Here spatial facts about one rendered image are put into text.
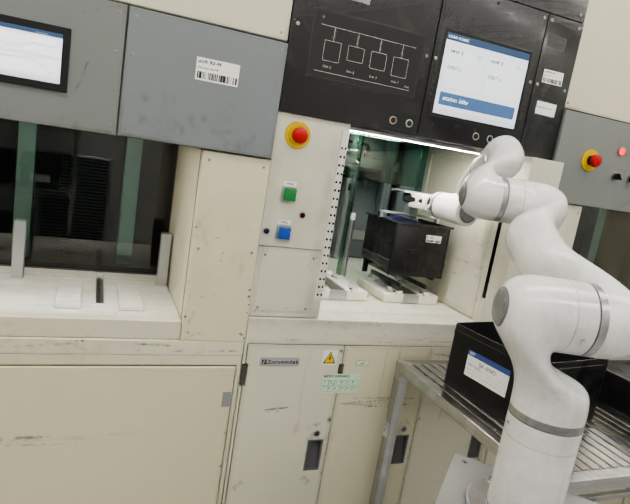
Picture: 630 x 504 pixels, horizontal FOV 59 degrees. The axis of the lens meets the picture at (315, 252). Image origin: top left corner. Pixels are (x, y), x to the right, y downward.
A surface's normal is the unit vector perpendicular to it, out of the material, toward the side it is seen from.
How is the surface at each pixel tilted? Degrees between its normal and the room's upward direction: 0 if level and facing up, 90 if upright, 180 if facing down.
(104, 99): 90
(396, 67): 90
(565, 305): 63
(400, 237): 88
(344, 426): 90
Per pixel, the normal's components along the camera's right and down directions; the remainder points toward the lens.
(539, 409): -0.57, 0.04
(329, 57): 0.36, 0.23
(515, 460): -0.83, -0.03
